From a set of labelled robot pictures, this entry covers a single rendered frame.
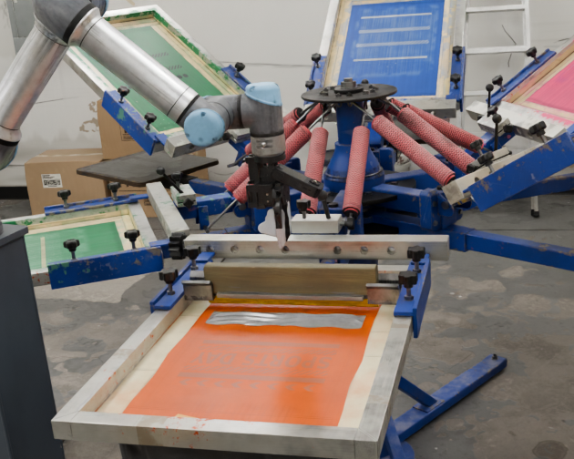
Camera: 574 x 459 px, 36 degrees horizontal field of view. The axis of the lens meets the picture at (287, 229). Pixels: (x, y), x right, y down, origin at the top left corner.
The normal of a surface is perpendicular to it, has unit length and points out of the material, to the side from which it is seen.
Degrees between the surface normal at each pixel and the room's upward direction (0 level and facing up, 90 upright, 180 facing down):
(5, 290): 90
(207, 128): 90
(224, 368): 0
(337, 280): 90
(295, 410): 0
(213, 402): 0
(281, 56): 90
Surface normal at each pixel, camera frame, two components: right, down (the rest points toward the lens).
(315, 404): -0.08, -0.95
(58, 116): -0.25, 0.32
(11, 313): 0.90, 0.07
